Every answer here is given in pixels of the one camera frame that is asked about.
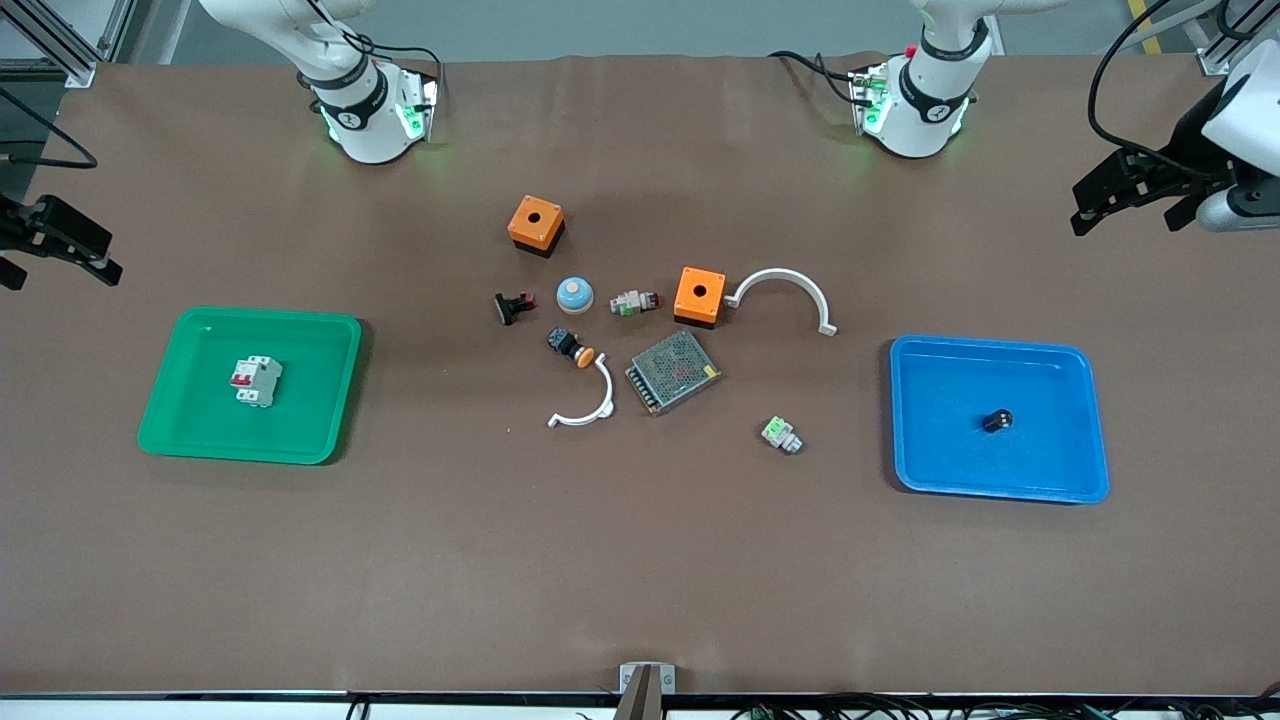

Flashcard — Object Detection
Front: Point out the left base connector box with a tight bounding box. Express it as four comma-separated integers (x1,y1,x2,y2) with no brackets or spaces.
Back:
850,62,893,136

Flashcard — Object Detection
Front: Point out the white red circuit breaker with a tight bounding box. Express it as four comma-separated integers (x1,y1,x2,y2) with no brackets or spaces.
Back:
230,355,284,408

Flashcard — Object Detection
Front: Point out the black base cable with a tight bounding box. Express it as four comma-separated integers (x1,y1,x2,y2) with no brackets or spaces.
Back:
768,50,871,106
335,28,446,101

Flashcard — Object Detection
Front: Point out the small white semicircular clamp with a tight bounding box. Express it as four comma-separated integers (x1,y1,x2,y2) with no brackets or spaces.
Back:
546,357,616,430

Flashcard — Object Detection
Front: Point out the metal mesh power supply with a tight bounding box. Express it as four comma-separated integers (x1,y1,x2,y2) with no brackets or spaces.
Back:
624,330,723,417

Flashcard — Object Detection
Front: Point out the orange mushroom push button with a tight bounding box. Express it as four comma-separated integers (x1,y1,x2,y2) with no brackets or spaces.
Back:
546,327,597,369

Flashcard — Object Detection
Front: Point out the black left base cable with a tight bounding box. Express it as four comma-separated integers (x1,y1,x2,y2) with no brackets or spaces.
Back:
768,50,871,106

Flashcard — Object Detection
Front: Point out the black right base cable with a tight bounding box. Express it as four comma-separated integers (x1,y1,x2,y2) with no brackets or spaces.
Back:
335,28,446,101

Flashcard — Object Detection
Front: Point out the large white semicircular clamp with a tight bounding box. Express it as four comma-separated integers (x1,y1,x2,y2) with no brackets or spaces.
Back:
724,268,839,338

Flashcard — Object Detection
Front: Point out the base connector box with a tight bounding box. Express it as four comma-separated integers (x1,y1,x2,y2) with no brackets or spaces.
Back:
850,62,893,136
398,75,441,143

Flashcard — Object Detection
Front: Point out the green plastic tray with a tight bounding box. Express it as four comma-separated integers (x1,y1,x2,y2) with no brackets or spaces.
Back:
137,307,363,466

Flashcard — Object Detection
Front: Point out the aluminium frame profile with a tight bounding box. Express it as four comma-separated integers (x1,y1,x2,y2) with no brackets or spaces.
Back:
0,0,136,89
1185,0,1280,77

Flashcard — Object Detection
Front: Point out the blue plastic tray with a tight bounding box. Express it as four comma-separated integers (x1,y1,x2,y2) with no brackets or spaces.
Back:
889,335,1111,505

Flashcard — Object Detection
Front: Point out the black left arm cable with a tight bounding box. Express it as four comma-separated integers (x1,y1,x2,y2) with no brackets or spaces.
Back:
1088,0,1233,183

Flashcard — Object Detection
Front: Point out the orange black button box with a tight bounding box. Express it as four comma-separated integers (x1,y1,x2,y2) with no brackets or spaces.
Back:
507,194,566,259
673,266,728,329

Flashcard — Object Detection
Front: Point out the right base connector box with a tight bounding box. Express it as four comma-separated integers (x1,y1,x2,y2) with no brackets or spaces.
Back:
398,75,441,143

